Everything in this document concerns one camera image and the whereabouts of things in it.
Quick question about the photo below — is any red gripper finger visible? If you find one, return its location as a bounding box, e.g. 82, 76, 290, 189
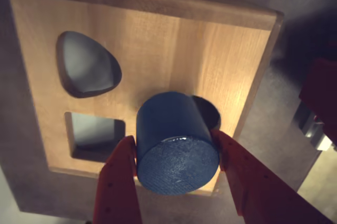
92, 135, 143, 224
210, 128, 334, 224

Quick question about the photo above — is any wooden shape sorter box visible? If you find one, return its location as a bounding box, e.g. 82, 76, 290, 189
6, 0, 285, 197

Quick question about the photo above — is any blue cylinder block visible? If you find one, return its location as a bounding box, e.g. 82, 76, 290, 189
135, 91, 221, 196

